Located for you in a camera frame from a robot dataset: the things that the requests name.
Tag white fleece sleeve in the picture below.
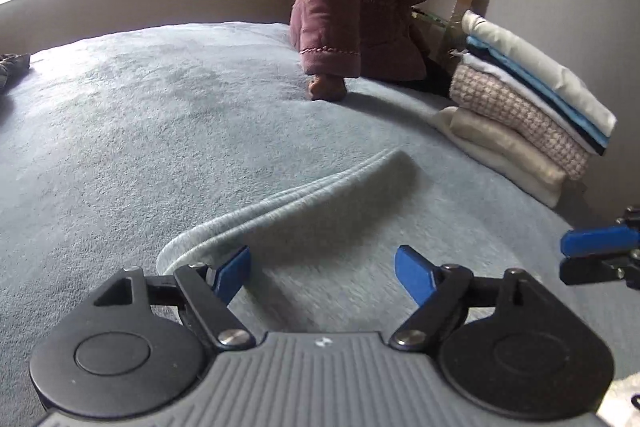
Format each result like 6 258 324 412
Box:
597 373 640 427

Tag dark patterned garment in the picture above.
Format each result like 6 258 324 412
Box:
0 53 30 93

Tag grey sweatpants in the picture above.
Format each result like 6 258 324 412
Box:
156 148 420 275

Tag folded pink tweed garment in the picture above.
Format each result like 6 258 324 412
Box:
449 65 590 181

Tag folded white top garment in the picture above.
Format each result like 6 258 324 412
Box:
461 10 617 139

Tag folded blue garment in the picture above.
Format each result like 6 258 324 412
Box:
461 37 608 156

